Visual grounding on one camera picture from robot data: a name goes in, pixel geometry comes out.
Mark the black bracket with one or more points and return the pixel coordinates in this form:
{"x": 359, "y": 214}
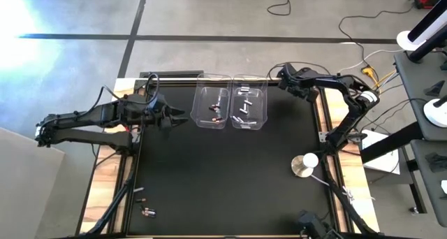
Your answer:
{"x": 436, "y": 89}

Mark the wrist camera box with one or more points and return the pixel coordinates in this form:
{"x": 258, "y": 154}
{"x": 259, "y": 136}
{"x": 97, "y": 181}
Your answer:
{"x": 304, "y": 73}
{"x": 157, "y": 102}

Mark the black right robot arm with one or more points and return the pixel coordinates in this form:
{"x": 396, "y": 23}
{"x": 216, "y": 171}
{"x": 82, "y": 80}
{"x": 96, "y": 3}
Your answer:
{"x": 338, "y": 83}

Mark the white and black column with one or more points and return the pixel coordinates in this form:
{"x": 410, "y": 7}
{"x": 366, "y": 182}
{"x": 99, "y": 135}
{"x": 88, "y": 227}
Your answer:
{"x": 429, "y": 20}

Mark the black angled column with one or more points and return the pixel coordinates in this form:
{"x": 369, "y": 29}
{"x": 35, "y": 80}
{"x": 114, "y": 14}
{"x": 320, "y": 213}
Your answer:
{"x": 424, "y": 48}

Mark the clear plastic bin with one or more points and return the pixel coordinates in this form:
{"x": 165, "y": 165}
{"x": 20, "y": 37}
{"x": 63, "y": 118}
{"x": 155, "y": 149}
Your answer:
{"x": 206, "y": 92}
{"x": 258, "y": 109}

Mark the grey side table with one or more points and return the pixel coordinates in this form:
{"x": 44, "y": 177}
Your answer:
{"x": 412, "y": 92}
{"x": 426, "y": 197}

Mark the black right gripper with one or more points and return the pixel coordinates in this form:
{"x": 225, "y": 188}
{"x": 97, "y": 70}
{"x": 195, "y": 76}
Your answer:
{"x": 297, "y": 85}

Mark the wooden table border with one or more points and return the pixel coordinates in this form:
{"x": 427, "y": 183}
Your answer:
{"x": 101, "y": 183}

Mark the yellow power plug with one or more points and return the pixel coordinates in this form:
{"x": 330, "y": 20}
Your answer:
{"x": 367, "y": 71}

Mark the white cylinder on metal base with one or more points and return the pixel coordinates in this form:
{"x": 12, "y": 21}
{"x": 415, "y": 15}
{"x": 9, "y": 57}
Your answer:
{"x": 310, "y": 160}

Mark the white round base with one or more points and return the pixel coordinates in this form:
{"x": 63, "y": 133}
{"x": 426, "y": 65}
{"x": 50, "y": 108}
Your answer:
{"x": 403, "y": 41}
{"x": 436, "y": 115}

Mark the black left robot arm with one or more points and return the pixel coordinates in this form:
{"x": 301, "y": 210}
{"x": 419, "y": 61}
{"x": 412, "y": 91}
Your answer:
{"x": 87, "y": 115}

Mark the white blue-capped battery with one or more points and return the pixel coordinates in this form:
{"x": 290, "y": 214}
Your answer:
{"x": 149, "y": 214}
{"x": 235, "y": 118}
{"x": 250, "y": 123}
{"x": 138, "y": 189}
{"x": 240, "y": 120}
{"x": 245, "y": 88}
{"x": 246, "y": 126}
{"x": 243, "y": 109}
{"x": 248, "y": 102}

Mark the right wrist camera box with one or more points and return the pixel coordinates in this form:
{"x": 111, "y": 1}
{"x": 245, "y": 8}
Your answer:
{"x": 304, "y": 73}

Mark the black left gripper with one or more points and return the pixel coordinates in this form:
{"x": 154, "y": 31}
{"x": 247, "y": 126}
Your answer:
{"x": 139, "y": 113}

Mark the black table frame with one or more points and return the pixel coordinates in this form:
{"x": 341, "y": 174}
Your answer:
{"x": 113, "y": 204}

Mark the white sheet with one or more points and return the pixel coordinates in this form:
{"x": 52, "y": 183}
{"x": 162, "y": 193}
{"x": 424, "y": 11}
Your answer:
{"x": 384, "y": 165}

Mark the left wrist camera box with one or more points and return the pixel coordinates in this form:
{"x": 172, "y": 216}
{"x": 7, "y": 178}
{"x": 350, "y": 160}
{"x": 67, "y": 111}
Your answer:
{"x": 157, "y": 102}

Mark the grey flat board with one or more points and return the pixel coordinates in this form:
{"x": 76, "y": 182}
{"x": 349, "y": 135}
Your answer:
{"x": 28, "y": 183}

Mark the black support beam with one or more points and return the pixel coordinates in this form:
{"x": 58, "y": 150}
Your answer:
{"x": 391, "y": 143}

